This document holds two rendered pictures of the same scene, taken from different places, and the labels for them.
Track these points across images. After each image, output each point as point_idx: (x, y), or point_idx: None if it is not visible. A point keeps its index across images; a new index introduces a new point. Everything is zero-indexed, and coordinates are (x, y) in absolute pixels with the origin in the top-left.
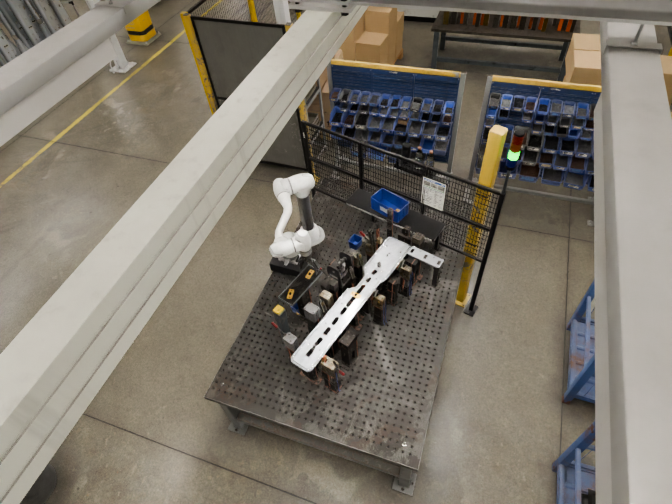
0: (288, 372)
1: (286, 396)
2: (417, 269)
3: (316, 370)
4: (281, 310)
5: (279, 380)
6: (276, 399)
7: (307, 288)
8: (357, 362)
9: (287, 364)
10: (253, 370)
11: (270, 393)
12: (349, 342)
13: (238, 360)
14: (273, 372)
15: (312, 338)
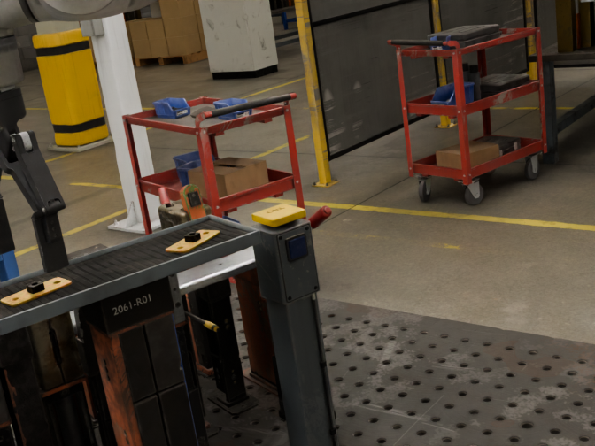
0: (351, 394)
1: (374, 349)
2: None
3: (247, 392)
4: (266, 209)
5: (390, 380)
6: (410, 346)
7: (99, 250)
8: None
9: (347, 412)
10: (492, 407)
11: (428, 357)
12: (86, 249)
13: (565, 438)
14: (409, 397)
15: (199, 272)
